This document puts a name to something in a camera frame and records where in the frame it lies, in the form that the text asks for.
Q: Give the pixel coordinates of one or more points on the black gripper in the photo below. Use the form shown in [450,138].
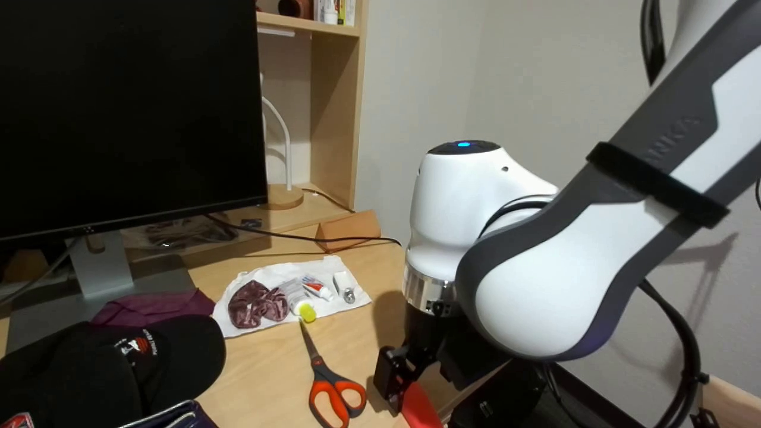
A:
[464,358]

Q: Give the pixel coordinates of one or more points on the orange block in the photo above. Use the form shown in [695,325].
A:
[417,409]

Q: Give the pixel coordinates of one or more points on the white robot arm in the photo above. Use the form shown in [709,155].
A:
[506,265]

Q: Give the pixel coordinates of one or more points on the yellow green ball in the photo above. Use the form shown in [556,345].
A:
[306,312]

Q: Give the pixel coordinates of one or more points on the brown cardboard box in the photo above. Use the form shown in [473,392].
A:
[345,230]

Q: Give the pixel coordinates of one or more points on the white plastic bag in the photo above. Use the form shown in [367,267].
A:
[267,298]

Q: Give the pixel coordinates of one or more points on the white desk lamp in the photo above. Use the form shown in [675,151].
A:
[280,163]

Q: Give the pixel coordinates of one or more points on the purple cloth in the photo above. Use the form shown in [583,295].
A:
[154,308]

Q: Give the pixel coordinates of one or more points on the black cap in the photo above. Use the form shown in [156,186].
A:
[105,375]

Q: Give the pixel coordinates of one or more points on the wooden bookshelf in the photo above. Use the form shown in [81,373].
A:
[313,71]

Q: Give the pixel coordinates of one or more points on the black computer monitor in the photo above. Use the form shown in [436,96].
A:
[124,113]

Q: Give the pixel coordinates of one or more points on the orange handled scissors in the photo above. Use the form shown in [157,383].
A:
[333,400]

